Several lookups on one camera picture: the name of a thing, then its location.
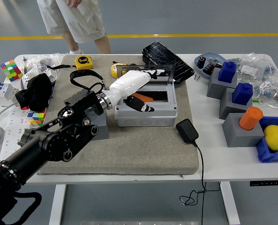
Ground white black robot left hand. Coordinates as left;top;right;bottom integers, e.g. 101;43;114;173
105;68;165;113

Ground person's hand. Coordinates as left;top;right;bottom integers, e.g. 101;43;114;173
67;0;83;8

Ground orange cylinder battery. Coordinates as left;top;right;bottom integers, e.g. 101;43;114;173
239;106;264;131
132;93;154;103

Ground grey junction box clear lid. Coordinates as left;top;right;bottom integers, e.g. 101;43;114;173
114;65;178;128

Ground yellow round tape measure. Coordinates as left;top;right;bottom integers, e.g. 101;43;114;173
111;62;128;79

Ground person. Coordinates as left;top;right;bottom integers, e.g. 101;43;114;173
37;0;112;55

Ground black cracked glossy case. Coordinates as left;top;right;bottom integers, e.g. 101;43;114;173
142;41;195;84

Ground yellow square tape measure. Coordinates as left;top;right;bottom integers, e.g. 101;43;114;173
46;55;94;71

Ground grey block with round hole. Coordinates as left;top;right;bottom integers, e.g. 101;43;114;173
83;109;110;141

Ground clear bag with grey parts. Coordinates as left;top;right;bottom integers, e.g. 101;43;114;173
23;52;67;71

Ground grey-brown fabric mat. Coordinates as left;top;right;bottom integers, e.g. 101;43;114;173
37;54;199;175

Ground black power adapter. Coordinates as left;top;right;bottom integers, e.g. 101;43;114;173
175;118;200;144

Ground white purple carton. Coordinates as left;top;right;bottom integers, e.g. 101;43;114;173
20;65;59;91

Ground dark brown capacitor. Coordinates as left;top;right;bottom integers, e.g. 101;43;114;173
202;62;216;73

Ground blue-grey oval tray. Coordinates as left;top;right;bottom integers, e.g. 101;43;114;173
194;52;226;80

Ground grey holder block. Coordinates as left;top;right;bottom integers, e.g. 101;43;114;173
206;67;238;100
222;112;265;148
219;87;254;120

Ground small metal part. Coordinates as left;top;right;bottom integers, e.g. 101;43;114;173
209;59;223;68

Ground black cloth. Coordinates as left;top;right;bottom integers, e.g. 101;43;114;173
15;73;54;111

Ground multicolour puzzle cube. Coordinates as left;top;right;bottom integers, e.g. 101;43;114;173
27;109;47;124
0;59;23;83

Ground blue stepped block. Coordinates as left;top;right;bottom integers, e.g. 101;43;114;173
232;82;254;105
218;61;237;83

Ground white circuit breaker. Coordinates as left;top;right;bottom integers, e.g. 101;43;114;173
0;82;19;107

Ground white power strip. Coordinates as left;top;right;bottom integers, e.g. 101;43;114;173
0;106;47;162

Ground clear bag of small parts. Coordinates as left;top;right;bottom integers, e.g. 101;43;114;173
226;53;277;82
255;79;278;113

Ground white table leg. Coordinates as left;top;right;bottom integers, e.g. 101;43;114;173
49;184;67;225
220;182;241;225

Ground blue plastic parts bin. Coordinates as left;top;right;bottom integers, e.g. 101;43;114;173
255;116;278;163

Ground yellow lemon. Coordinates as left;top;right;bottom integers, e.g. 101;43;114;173
263;125;278;151

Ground black table control panel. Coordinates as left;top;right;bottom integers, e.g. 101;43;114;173
249;180;278;187

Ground black adapter cord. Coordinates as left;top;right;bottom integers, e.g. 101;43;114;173
179;140;221;225

